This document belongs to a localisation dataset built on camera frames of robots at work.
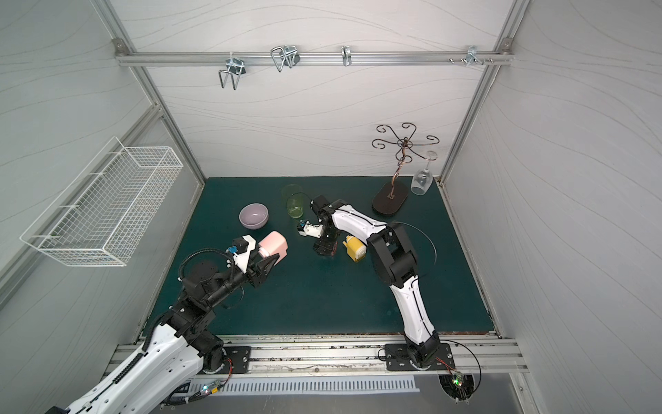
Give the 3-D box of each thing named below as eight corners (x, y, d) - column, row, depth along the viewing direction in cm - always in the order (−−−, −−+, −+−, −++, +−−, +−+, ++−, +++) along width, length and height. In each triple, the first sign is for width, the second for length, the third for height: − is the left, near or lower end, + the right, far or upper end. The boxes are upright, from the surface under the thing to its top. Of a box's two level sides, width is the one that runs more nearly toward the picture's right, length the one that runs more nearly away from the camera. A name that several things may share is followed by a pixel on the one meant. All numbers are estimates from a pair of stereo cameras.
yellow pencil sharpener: (356, 267, 96) (357, 254, 89) (342, 252, 100) (343, 239, 93) (364, 260, 98) (367, 247, 91) (351, 246, 102) (352, 232, 95)
